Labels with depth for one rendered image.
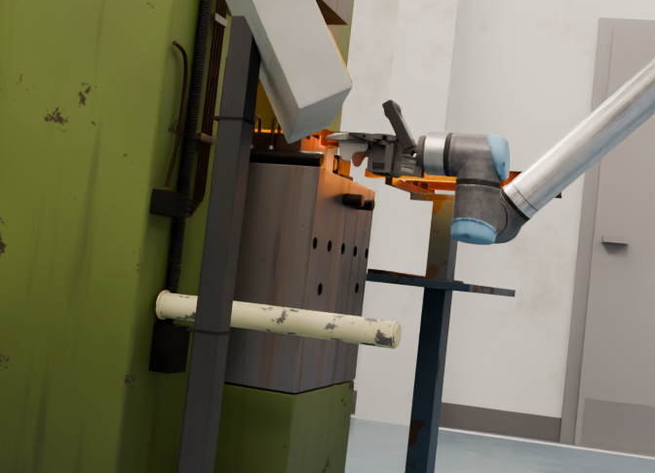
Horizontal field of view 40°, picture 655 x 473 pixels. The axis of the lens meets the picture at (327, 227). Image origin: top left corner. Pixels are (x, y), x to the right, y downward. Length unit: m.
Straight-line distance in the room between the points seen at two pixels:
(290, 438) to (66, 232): 0.58
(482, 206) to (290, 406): 0.54
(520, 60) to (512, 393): 1.72
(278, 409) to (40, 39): 0.83
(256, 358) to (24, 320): 0.44
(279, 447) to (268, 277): 0.33
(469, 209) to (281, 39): 0.70
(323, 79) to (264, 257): 0.65
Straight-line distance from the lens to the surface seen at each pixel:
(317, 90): 1.21
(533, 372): 4.72
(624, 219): 4.71
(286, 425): 1.78
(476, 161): 1.80
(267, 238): 1.79
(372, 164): 1.87
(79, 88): 1.70
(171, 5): 1.65
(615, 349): 4.70
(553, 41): 4.89
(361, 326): 1.47
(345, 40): 2.46
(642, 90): 1.89
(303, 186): 1.77
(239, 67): 1.37
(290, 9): 1.23
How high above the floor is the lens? 0.71
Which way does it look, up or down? 3 degrees up
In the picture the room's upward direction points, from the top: 6 degrees clockwise
